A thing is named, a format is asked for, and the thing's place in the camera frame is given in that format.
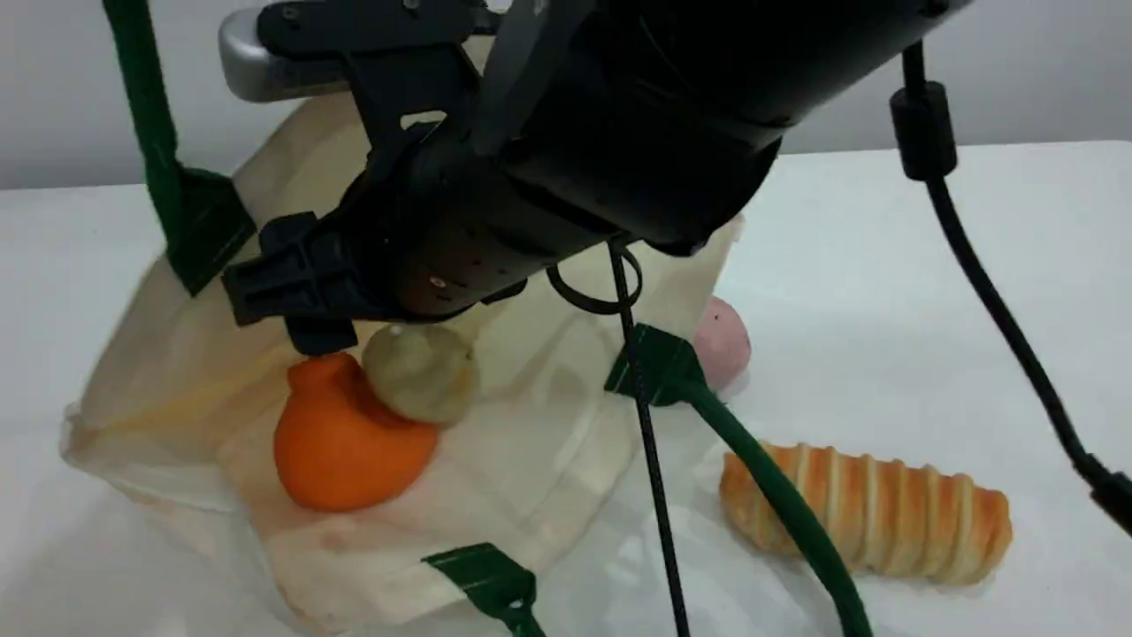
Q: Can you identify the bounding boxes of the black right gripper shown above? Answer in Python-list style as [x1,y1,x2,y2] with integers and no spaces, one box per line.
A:
[221,115,624,357]

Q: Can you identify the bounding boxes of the beige egg yolk pastry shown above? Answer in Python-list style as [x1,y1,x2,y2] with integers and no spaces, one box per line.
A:
[361,323,480,425]

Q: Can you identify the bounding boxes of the orange toy fruit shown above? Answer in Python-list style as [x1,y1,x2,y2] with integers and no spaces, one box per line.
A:
[273,352,441,515]

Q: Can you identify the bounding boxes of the white canvas bag green handles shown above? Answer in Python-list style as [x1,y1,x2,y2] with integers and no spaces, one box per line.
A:
[60,0,875,637]

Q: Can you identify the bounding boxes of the pink peach bun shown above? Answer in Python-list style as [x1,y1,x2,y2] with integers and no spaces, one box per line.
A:
[692,296,753,391]

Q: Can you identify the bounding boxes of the striped long bread roll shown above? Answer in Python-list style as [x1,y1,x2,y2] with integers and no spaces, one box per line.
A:
[718,441,1014,587]

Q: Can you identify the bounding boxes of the silver wrist camera black mount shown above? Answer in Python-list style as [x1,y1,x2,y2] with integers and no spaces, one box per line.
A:
[218,0,498,178]

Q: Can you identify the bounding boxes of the thick black cable with ferrite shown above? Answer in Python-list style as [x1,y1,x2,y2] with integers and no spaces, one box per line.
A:
[888,42,1132,536]

